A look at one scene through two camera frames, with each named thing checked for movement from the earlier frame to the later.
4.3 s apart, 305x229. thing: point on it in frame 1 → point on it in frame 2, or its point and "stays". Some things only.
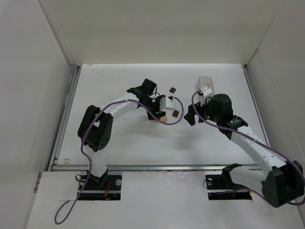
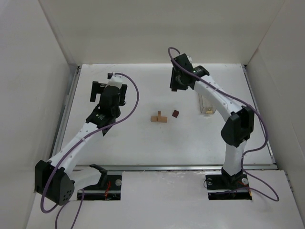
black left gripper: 155,109 → 94,89
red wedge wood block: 175,113 stays
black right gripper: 198,111 → 174,81
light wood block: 163,119 stays
